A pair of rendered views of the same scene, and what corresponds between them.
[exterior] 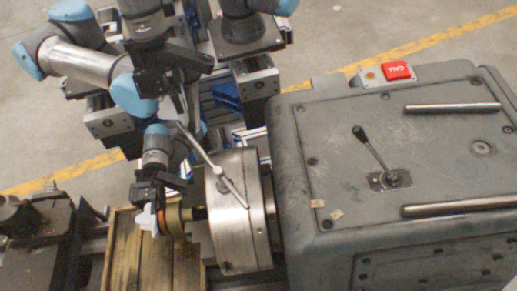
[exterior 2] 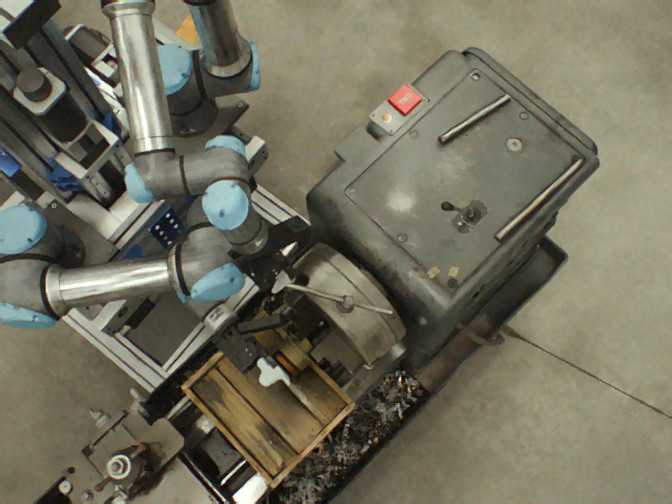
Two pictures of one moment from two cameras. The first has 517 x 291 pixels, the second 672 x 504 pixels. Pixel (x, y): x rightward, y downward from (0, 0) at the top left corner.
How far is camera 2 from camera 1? 97 cm
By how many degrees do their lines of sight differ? 29
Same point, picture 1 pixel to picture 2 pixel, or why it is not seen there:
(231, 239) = (376, 340)
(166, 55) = (275, 246)
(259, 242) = (396, 326)
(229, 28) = (183, 124)
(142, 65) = (255, 266)
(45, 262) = (182, 482)
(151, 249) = (259, 394)
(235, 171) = (343, 285)
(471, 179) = (524, 179)
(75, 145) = not seen: outside the picture
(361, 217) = (471, 261)
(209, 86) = not seen: hidden behind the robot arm
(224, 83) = not seen: hidden behind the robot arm
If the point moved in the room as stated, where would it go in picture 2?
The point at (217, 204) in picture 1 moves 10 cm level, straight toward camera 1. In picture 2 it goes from (350, 323) to (389, 345)
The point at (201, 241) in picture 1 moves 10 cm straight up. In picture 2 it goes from (340, 357) to (338, 350)
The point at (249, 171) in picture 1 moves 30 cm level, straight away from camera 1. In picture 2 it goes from (355, 278) to (257, 200)
